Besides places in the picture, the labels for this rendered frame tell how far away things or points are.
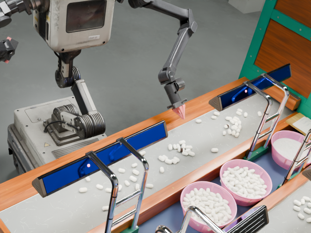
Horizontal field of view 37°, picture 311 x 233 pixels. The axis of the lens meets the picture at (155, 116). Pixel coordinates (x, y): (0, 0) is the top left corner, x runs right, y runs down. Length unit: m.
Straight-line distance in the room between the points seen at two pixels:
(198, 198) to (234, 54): 2.90
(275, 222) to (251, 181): 0.26
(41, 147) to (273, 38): 1.52
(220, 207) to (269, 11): 1.26
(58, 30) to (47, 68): 1.98
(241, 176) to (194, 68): 2.26
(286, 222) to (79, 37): 1.32
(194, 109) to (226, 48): 2.38
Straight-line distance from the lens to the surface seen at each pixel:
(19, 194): 2.09
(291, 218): 2.32
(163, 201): 2.14
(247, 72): 3.09
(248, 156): 2.53
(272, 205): 2.29
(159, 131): 1.96
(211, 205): 2.20
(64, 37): 2.24
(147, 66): 4.38
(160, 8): 2.57
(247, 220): 1.70
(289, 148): 2.71
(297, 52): 2.86
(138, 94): 3.99
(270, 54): 2.96
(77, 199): 2.10
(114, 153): 1.83
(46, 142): 2.74
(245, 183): 2.36
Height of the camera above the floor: 2.35
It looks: 38 degrees down
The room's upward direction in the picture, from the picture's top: 13 degrees clockwise
